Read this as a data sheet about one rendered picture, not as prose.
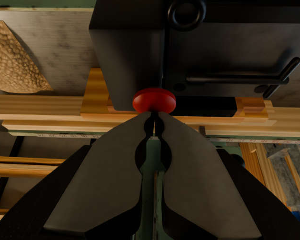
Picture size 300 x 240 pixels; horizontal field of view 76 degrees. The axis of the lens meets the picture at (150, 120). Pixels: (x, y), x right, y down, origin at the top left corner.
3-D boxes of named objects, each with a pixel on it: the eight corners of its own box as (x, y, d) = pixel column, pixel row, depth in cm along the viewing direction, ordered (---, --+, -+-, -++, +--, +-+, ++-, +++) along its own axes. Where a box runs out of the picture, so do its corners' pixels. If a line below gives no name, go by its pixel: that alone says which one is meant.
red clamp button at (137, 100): (178, 84, 12) (178, 96, 12) (173, 108, 15) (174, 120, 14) (131, 83, 12) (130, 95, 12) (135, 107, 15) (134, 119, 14)
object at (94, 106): (235, 69, 27) (246, 117, 23) (230, 77, 28) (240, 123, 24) (90, 67, 27) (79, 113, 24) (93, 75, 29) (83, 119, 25)
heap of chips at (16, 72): (3, 20, 21) (-8, 37, 20) (54, 90, 32) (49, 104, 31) (-72, 19, 22) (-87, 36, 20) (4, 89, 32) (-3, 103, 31)
